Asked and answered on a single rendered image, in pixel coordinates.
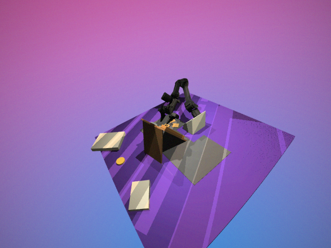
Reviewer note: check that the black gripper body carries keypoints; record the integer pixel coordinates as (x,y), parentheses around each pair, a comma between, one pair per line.
(171,112)

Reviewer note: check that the yellow round disc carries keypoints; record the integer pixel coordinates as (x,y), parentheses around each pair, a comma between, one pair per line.
(120,161)

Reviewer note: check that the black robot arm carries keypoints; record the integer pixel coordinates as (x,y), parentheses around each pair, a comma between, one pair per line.
(172,99)

